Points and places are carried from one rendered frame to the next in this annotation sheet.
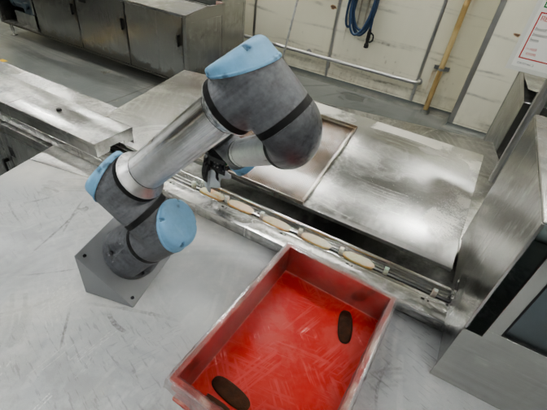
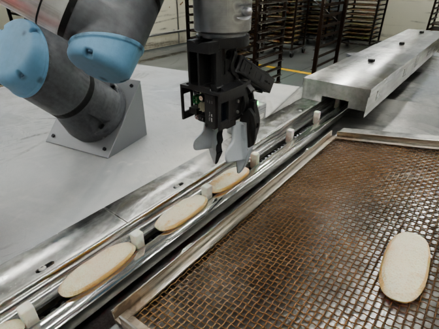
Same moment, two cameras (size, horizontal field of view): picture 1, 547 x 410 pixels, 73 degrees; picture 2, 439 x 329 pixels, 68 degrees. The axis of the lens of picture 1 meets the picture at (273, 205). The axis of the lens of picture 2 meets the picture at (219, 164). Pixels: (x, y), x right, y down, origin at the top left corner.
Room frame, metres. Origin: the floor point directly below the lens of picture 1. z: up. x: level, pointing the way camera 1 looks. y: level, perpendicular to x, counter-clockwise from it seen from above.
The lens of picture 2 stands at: (1.11, -0.25, 1.16)
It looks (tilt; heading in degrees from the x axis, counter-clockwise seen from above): 30 degrees down; 105
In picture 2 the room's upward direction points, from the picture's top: straight up
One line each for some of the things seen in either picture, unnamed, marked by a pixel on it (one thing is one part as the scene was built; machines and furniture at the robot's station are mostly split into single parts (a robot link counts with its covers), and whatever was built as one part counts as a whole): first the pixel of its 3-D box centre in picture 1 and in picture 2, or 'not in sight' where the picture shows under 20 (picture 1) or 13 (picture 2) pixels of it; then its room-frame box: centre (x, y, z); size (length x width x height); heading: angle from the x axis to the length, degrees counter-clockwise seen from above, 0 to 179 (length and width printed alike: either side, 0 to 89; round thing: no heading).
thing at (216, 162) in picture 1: (220, 152); (219, 80); (0.99, 0.19, 1.03); 0.09 x 0.08 x 0.12; 66
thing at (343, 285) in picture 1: (295, 343); not in sight; (0.47, -0.09, 0.87); 0.49 x 0.34 x 0.10; 153
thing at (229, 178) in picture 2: (212, 193); (229, 177); (1.00, 0.22, 0.86); 0.10 x 0.04 x 0.01; 65
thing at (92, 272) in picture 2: (276, 222); (98, 266); (0.90, -0.02, 0.86); 0.10 x 0.04 x 0.01; 66
